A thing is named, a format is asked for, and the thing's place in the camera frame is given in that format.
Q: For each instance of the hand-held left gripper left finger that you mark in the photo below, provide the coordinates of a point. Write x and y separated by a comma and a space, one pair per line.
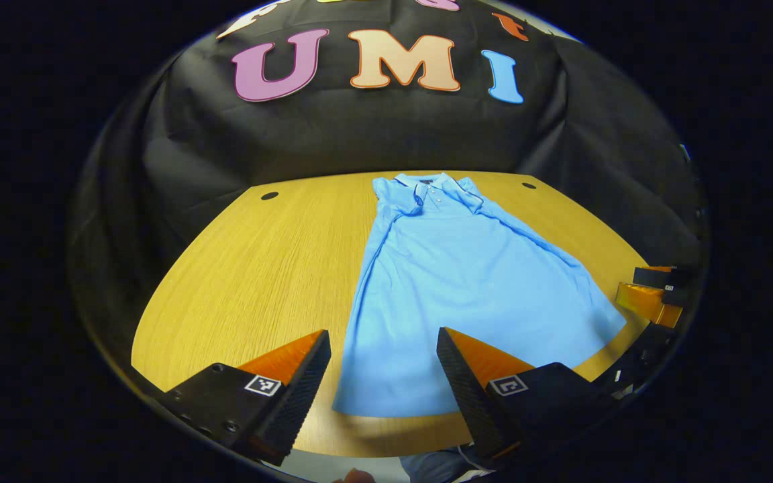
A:
302, 392

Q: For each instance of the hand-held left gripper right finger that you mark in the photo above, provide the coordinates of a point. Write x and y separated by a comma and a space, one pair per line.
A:
467, 392

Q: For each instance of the black backdrop cloth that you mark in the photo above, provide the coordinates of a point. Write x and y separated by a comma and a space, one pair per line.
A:
386, 134

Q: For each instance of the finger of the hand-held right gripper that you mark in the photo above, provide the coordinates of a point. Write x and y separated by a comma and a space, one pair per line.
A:
645, 302
651, 276

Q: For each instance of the light blue T-shirt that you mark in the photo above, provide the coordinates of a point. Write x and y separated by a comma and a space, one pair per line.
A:
467, 288

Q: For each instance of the person's blue trousers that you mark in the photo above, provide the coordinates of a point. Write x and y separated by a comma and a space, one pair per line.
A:
440, 466

